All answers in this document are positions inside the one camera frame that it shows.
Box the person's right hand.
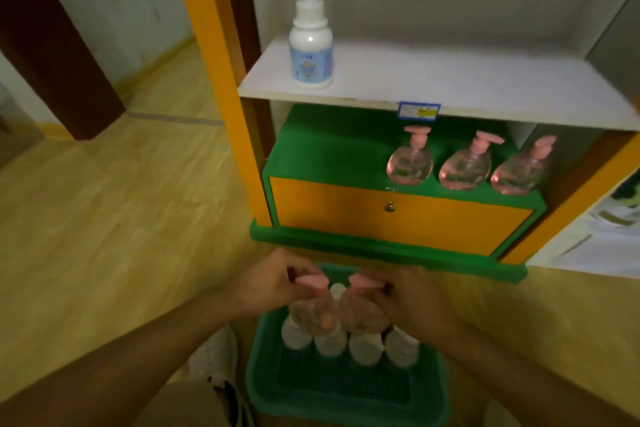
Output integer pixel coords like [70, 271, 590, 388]
[357, 265, 459, 345]

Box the person's left white shoe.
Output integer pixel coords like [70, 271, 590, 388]
[172, 325, 256, 427]

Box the dark brown wooden door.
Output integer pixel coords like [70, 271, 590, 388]
[0, 0, 126, 141]

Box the clear pink pump bottle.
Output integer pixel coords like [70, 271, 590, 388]
[289, 274, 341, 338]
[438, 130, 506, 192]
[489, 135, 559, 196]
[339, 274, 392, 335]
[385, 125, 435, 187]

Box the orange framed white shelf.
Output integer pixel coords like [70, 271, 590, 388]
[165, 0, 640, 285]

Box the teal plastic basket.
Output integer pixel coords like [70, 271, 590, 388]
[245, 263, 451, 427]

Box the person's right forearm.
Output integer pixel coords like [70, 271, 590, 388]
[425, 319, 640, 427]

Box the green orange base cabinet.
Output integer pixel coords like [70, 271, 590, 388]
[249, 103, 549, 285]

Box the blue price tag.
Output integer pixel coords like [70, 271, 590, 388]
[397, 101, 442, 122]

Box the person's left hand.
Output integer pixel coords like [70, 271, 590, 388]
[227, 247, 329, 321]

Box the person's left forearm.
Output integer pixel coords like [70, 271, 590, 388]
[0, 289, 251, 427]

